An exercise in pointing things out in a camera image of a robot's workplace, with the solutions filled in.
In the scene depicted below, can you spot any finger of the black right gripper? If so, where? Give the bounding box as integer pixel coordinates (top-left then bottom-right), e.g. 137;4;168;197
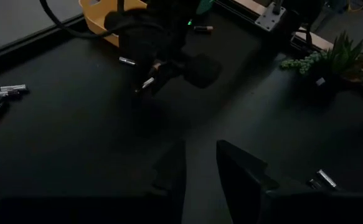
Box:
128;54;153;87
149;61;187;96

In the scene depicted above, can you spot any potted succulent plant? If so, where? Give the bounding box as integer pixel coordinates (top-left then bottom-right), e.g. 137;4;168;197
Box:
280;30;363;91

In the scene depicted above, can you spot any yellow plastic bin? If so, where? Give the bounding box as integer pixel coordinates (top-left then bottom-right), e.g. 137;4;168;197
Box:
78;0;148;48

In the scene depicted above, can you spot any wooden side board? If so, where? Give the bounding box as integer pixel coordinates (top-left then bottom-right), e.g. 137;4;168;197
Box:
230;0;336;52

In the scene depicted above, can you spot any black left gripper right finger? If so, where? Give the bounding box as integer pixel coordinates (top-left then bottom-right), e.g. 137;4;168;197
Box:
215;139;363;224

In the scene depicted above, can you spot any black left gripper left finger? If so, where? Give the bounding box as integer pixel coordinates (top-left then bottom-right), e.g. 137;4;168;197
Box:
0;139;187;224

